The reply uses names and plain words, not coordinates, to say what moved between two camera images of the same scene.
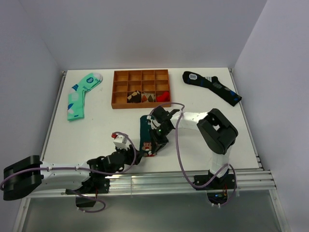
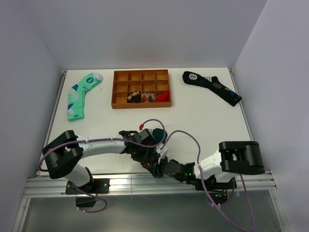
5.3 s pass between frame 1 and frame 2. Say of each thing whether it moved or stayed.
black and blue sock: stayed
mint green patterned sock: stayed
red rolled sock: stayed
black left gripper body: moved
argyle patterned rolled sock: stayed
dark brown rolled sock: stayed
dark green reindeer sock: moved
